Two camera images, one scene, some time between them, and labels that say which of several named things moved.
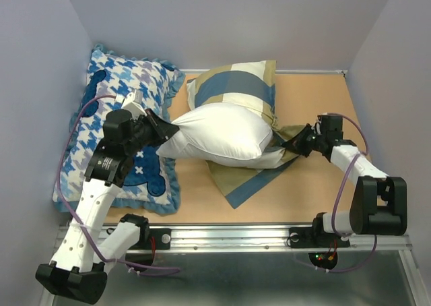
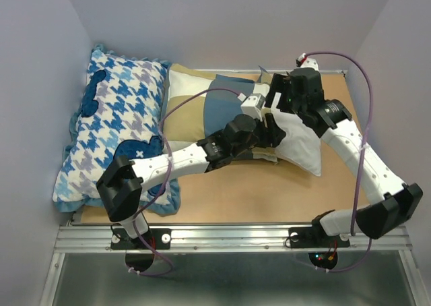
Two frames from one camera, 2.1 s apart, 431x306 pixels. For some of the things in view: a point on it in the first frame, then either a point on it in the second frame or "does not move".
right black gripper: [297, 144] -> [281, 83]
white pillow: [233, 134] -> [302, 146]
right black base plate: [315, 237] does not move
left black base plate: [161, 236] does not move
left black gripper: [161, 129] -> [272, 136]
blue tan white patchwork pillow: [254, 85] -> [194, 105]
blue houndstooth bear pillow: [152, 186] does not move
